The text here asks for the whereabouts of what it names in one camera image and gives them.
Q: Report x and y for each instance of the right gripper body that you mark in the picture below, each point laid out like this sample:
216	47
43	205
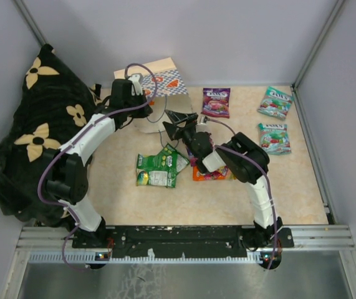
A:
186	133

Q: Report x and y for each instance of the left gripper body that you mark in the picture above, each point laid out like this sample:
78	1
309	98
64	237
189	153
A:
135	101

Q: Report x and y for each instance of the orange Fox's candy bag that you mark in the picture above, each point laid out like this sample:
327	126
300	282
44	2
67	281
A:
223	173

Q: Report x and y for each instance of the checkered paper bag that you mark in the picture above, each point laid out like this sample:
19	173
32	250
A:
162	83

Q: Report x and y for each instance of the green Fox's candy bag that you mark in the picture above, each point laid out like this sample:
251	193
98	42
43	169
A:
155	170

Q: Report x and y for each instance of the teal mint cherry candy bag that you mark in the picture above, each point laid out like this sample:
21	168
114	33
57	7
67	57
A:
273	139

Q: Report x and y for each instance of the teal Fox's mint candy bag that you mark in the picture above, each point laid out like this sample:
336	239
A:
275	103

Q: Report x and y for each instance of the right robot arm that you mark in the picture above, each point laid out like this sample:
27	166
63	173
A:
247	161

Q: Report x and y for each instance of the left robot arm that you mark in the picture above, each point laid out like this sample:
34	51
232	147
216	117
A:
64	181

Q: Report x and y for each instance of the black floral pillow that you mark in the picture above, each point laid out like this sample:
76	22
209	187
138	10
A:
55	105

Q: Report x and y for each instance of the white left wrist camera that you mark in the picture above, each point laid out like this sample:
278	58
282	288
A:
136	80

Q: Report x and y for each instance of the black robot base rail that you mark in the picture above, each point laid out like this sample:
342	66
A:
207	241

